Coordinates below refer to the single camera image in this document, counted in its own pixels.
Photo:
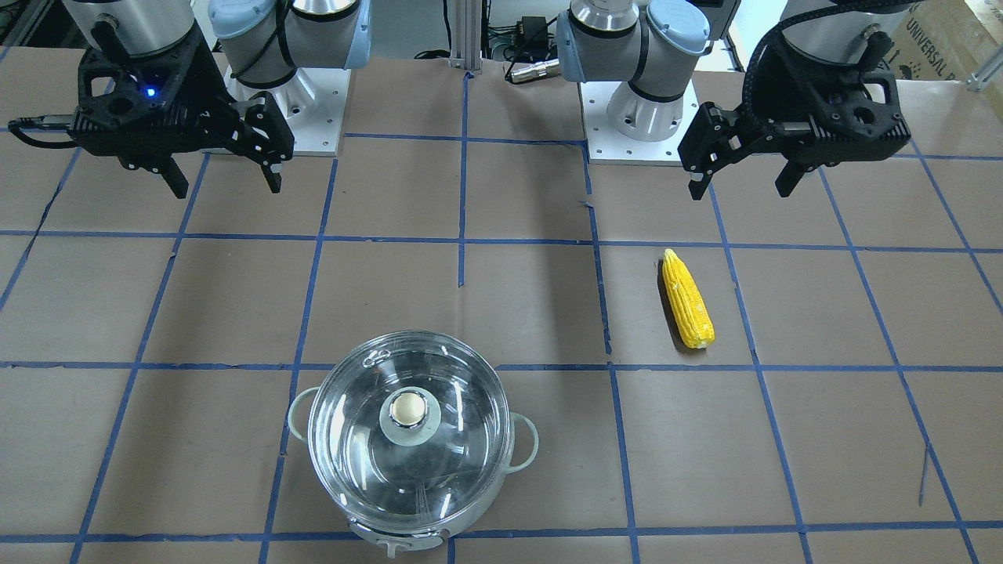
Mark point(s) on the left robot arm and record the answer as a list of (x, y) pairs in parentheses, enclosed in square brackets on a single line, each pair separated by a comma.
[(655, 48)]

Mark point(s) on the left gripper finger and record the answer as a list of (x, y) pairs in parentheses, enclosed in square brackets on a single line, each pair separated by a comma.
[(700, 178), (790, 176)]

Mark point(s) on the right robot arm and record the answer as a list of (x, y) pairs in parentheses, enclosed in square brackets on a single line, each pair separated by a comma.
[(267, 42)]

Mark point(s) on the black power adapter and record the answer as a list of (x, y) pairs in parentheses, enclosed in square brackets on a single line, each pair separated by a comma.
[(532, 33)]

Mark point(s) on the cardboard box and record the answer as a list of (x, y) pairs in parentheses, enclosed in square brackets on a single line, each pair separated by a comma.
[(945, 40)]

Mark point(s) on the yellow corn cob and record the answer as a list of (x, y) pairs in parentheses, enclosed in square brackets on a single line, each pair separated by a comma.
[(689, 310)]

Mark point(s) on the glass pot lid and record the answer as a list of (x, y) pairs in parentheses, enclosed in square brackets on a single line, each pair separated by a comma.
[(410, 427)]

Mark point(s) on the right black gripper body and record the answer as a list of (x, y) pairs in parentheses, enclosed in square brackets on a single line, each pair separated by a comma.
[(205, 88)]

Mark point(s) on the aluminium frame post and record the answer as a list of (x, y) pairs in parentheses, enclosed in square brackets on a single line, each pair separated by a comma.
[(466, 20)]

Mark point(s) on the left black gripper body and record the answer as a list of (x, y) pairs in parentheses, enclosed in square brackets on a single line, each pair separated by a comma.
[(770, 100)]

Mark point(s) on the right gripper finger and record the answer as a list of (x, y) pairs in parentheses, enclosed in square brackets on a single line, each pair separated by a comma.
[(174, 178), (272, 176)]

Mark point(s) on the pale green steel pot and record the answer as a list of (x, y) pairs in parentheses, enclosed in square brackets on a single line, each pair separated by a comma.
[(411, 439)]

